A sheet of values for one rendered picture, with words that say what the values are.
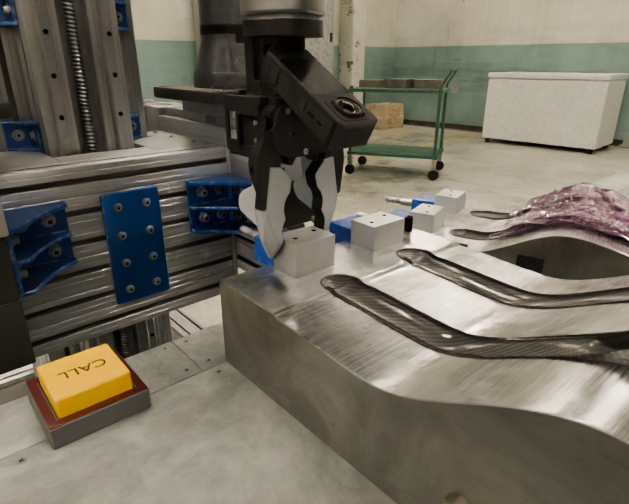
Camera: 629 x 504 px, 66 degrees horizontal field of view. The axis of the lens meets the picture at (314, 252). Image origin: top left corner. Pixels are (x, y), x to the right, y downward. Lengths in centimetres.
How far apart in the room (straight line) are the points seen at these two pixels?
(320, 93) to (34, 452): 36
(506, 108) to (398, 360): 702
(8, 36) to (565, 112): 659
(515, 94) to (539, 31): 119
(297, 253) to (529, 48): 779
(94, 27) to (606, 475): 84
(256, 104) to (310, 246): 14
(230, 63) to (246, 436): 63
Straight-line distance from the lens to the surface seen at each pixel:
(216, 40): 89
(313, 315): 40
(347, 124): 38
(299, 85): 41
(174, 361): 52
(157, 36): 631
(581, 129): 700
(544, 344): 36
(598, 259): 62
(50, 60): 85
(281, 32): 43
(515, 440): 28
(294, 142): 44
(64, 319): 81
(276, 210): 45
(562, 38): 801
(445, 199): 80
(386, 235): 54
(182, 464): 41
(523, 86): 724
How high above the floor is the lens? 108
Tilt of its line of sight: 22 degrees down
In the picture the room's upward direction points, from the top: straight up
